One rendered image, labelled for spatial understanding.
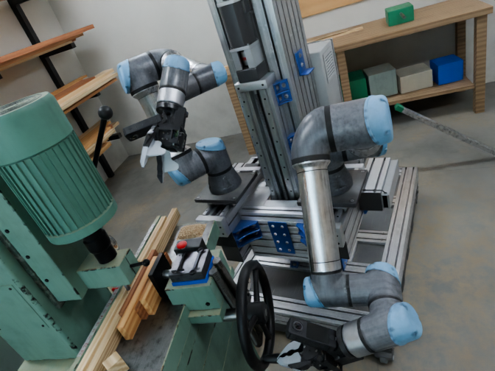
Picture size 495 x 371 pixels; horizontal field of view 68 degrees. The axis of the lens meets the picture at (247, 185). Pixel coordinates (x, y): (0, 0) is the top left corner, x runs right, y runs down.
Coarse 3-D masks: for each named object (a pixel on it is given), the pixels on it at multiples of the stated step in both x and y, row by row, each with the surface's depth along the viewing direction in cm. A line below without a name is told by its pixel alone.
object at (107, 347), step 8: (176, 208) 136; (168, 216) 133; (176, 216) 135; (168, 224) 128; (176, 224) 134; (160, 232) 126; (168, 232) 127; (160, 240) 121; (168, 240) 127; (152, 248) 119; (160, 248) 121; (112, 328) 94; (104, 336) 92; (112, 336) 92; (120, 336) 95; (104, 344) 90; (112, 344) 92; (96, 352) 88; (104, 352) 89; (112, 352) 91; (96, 360) 86; (104, 360) 88; (88, 368) 85; (96, 368) 85; (104, 368) 88
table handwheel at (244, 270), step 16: (240, 272) 95; (256, 272) 105; (240, 288) 91; (256, 288) 103; (240, 304) 88; (256, 304) 99; (272, 304) 112; (224, 320) 102; (240, 320) 87; (256, 320) 96; (272, 320) 110; (240, 336) 87; (272, 336) 107; (272, 352) 103; (256, 368) 91
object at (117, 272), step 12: (120, 252) 98; (132, 252) 99; (84, 264) 98; (96, 264) 97; (108, 264) 95; (120, 264) 94; (84, 276) 97; (96, 276) 97; (108, 276) 96; (120, 276) 95; (132, 276) 97; (96, 288) 100
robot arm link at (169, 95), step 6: (162, 90) 100; (168, 90) 99; (174, 90) 99; (162, 96) 99; (168, 96) 98; (174, 96) 99; (180, 96) 100; (156, 102) 101; (174, 102) 99; (180, 102) 100
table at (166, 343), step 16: (192, 224) 131; (208, 224) 128; (176, 240) 126; (208, 240) 121; (176, 256) 118; (160, 304) 102; (224, 304) 100; (144, 320) 98; (160, 320) 96; (176, 320) 95; (192, 320) 99; (208, 320) 98; (144, 336) 93; (160, 336) 92; (176, 336) 92; (128, 352) 91; (144, 352) 89; (160, 352) 88; (176, 352) 90; (144, 368) 85; (160, 368) 84; (176, 368) 89
